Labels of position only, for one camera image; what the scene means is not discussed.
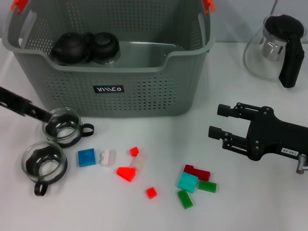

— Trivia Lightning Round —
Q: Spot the teal toy brick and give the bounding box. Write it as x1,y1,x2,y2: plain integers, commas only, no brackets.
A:
177,172,199,193

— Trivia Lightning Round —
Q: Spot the blue toy brick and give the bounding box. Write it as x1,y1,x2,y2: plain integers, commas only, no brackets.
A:
77,148,96,167

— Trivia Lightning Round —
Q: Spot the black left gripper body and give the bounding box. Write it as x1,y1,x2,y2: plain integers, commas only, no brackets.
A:
0,86,33,117

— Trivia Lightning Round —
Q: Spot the glass teapot black handle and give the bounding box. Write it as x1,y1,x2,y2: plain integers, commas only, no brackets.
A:
243,13,307,89

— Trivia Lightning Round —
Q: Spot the beige translucent toy brick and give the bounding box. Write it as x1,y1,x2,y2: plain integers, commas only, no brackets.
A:
129,154,147,170

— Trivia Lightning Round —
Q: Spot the green toy brick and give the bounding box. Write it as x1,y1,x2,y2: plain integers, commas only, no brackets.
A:
197,180,217,193
177,189,194,209

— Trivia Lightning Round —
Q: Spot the grey perforated storage bin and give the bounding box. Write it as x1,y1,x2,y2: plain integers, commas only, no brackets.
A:
1,0,216,118

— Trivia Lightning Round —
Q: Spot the white pink toy brick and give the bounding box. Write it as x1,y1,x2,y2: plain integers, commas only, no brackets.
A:
99,149,117,167

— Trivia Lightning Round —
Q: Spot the glass teacup black holder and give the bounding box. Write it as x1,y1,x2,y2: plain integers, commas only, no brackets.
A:
21,141,68,197
42,107,95,148
90,32,121,65

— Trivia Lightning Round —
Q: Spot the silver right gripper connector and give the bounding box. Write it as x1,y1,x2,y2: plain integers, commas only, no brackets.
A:
295,154,308,174

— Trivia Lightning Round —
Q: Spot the black clay teapot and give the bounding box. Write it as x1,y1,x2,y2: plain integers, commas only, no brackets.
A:
51,32,94,65

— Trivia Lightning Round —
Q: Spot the large orange-red toy brick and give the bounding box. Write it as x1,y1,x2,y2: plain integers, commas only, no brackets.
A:
116,166,137,183

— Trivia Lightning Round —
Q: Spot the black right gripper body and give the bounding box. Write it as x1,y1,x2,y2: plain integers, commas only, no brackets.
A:
245,105,308,161

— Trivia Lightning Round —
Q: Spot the dark red toy brick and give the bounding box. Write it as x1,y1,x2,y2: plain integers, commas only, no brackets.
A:
183,164,211,181

